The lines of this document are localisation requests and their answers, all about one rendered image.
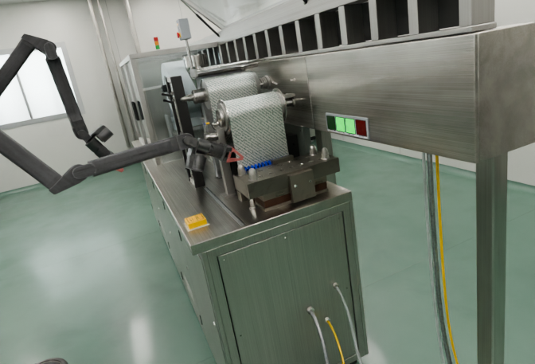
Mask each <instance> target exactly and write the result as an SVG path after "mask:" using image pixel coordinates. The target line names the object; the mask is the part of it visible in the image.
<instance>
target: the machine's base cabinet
mask: <svg viewBox="0 0 535 364"><path fill-rule="evenodd" d="M141 164H142V168H143V173H144V176H145V179H146V185H147V189H148V191H149V195H150V200H151V203H152V204H151V205H152V209H153V210H154V215H155V218H156V220H157V222H158V225H159V227H160V229H161V231H162V235H163V236H164V239H165V241H166V244H167V246H168V249H169V250H170V254H171V256H172V258H173V260H174V263H175V265H176V268H177V270H178V273H179V275H180V277H181V279H182V283H183V284H184V286H185V289H186V292H187V294H188V296H189V299H190V301H191V304H192V305H193V309H194V310H195V313H196V315H197V318H198V320H199V323H200V324H201V328H202V330H203V332H204V334H205V337H206V339H207V341H208V344H209V347H210V349H211V351H212V353H213V357H214V358H215V360H216V363H217V364H326V362H325V359H324V354H323V350H322V344H321V341H320V338H319V335H318V331H317V328H316V326H315V324H314V320H313V319H312V317H311V315H309V314H308V313H307V308H308V307H313V308H314V313H315V315H316V317H317V320H318V322H319V325H320V327H321V329H322V334H323V337H324V340H325V343H326V349H327V353H328V356H329V360H330V364H342V358H341V355H340V351H339V349H338V344H337V341H336V339H335V337H334V333H333V331H332V330H331V328H330V325H329V324H328V323H326V321H325V317H329V318H330V323H331V325H332V327H333V329H334V331H335V333H336V335H337V337H338V341H339V344H340V347H341V349H342V355H343V358H344V362H345V364H355V363H357V360H358V358H357V353H356V350H355V346H354V342H353V336H352V332H351V329H350V323H349V320H348V316H347V314H346V309H345V306H344V304H343V302H342V298H341V296H340V295H339V293H338V291H337V289H335V288H333V284H334V283H337V284H338V285H339V287H338V288H339V289H340V291H341V293H342V295H343V297H344V299H345V301H346V305H347V307H348V310H349V313H350V318H351V321H352V324H353V330H354V334H355V338H356V341H357V347H358V350H359V354H360V357H363V356H365V355H367V354H368V353H369V350H368V342H367V334H366V327H365V313H364V304H363V297H362V289H361V275H360V267H359V259H358V251H357V237H356V229H355V221H354V214H353V201H352V200H351V201H349V202H345V203H342V204H340V205H336V206H334V207H331V208H329V209H324V210H322V211H320V212H317V213H313V214H311V215H308V216H305V217H302V218H300V219H297V220H294V221H290V222H288V223H286V224H283V225H279V226H276V227H274V228H272V229H268V230H265V231H263V232H260V233H257V234H254V235H251V236H249V237H245V238H242V239H240V240H238V241H234V242H231V243H228V244H226V245H222V246H220V247H217V248H214V249H211V250H209V251H206V252H202V253H199V254H197V255H195V256H193V255H192V253H191V252H190V250H189V248H188V246H187V244H186V243H185V241H184V239H183V237H182V235H181V234H180V232H179V230H178V227H177V226H176V225H175V223H174V220H173V218H172V217H171V215H170V213H169V211H168V209H167V208H166V206H165V204H164V202H163V200H162V198H161V196H160V195H159V193H158V191H157V189H156V187H155V186H154V183H153V182H152V180H151V178H150V176H149V174H148V173H147V171H146V168H145V167H144V165H143V163H142V162H141Z"/></svg>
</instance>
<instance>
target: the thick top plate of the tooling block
mask: <svg viewBox="0 0 535 364"><path fill-rule="evenodd" d="M317 153H318V154H317V155H309V154H307V155H301V156H299V157H295V158H294V159H293V160H290V161H287V162H282V163H279V164H276V165H272V164H271V165H267V166H262V167H260V168H256V169H255V171H256V173H257V178H258V180H255V181H249V177H248V175H249V173H248V171H246V173H247V174H246V175H245V176H238V174H234V175H233V178H234V182H235V187H236V189H237V190H238V191H240V192H241V193H242V194H243V195H244V196H245V197H247V198H248V199H250V200H251V199H253V198H258V197H260V196H263V195H266V194H270V193H273V192H276V191H279V190H283V189H286V188H288V187H289V182H288V175H289V174H294V173H297V172H300V171H303V170H307V169H312V170H313V175H314V179H316V178H321V177H324V176H327V175H329V174H334V173H337V172H339V171H340V166H339V159H338V157H335V156H333V155H329V157H330V158H329V159H321V157H322V155H321V153H322V152H320V151H317Z"/></svg>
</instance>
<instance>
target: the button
mask: <svg viewBox="0 0 535 364"><path fill-rule="evenodd" d="M185 224H186V225H187V227H188V229H194V228H197V227H199V226H202V225H206V224H207V221H206V218H205V217H204V216H203V214H202V213H200V214H197V215H194V216H192V217H187V218H185Z"/></svg>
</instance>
